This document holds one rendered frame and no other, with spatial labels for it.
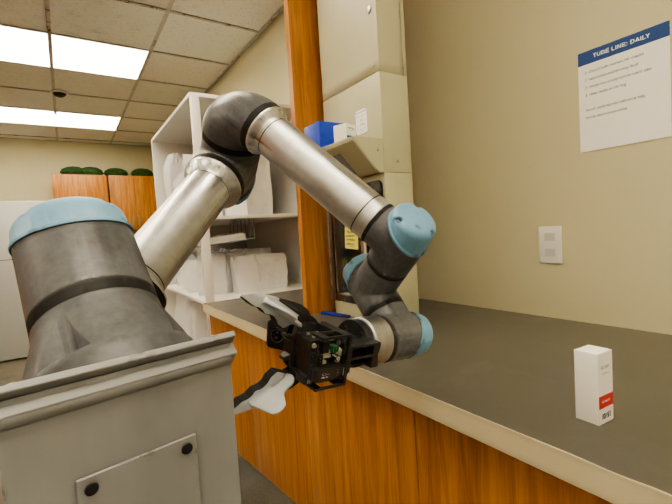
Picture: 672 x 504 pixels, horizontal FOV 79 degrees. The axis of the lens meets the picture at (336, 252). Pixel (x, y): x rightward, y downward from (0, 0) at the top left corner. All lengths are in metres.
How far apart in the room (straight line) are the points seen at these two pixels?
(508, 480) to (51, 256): 0.69
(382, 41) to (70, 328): 1.17
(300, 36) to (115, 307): 1.40
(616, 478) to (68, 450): 0.57
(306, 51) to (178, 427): 1.45
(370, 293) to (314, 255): 0.84
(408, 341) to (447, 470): 0.29
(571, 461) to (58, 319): 0.60
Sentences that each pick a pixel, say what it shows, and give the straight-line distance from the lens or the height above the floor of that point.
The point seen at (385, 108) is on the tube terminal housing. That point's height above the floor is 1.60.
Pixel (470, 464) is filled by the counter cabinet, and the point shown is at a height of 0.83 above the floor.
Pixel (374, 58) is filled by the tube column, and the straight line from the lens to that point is 1.36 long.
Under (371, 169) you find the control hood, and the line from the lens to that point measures 1.25.
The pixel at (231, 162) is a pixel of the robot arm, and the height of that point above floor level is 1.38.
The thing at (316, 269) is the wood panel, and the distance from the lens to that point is 1.53.
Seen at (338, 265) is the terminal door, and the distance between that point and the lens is 1.45.
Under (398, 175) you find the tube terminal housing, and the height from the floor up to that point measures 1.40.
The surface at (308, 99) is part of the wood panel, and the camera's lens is 1.60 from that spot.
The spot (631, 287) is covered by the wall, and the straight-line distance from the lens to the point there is 1.35.
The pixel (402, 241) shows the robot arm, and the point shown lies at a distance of 0.61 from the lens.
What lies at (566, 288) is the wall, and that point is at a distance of 1.42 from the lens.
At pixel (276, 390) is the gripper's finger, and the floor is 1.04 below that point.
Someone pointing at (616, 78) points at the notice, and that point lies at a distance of 1.38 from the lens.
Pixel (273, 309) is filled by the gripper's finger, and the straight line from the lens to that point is 0.53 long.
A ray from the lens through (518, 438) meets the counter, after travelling 0.69.
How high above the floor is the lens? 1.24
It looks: 3 degrees down
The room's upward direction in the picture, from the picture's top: 4 degrees counter-clockwise
